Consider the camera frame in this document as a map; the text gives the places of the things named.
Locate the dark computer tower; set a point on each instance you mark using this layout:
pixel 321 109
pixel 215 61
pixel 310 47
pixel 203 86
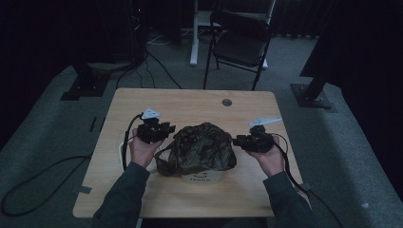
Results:
pixel 138 31

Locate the person's left hand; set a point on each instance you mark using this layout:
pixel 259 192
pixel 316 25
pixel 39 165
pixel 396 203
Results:
pixel 142 153

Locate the grey table grommet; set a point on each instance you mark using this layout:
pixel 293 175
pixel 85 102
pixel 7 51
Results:
pixel 226 102

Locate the black stand with square base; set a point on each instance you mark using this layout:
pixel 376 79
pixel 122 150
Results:
pixel 87 85

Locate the white square bin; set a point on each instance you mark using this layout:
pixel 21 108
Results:
pixel 202 179

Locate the round grey stand base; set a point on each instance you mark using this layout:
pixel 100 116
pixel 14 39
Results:
pixel 109 66

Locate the grey tape piece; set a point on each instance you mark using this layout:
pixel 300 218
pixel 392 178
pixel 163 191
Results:
pixel 85 190
pixel 305 186

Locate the black floor tape strip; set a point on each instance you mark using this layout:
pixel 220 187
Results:
pixel 93 124

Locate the white desk frame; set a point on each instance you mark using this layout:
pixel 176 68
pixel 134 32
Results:
pixel 194 47

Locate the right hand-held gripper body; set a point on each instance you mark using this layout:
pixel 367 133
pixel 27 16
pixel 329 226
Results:
pixel 260 141

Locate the black stand with bolted base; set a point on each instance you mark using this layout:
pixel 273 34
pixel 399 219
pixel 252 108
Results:
pixel 312 95

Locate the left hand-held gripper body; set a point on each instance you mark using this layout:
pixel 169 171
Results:
pixel 149 131

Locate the black trash bag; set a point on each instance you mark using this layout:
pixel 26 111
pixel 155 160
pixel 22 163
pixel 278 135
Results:
pixel 199 148

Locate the person's right hand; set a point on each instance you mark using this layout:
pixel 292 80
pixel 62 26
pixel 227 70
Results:
pixel 272 161

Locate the black folding chair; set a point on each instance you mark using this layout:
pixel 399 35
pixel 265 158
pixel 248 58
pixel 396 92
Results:
pixel 240 47

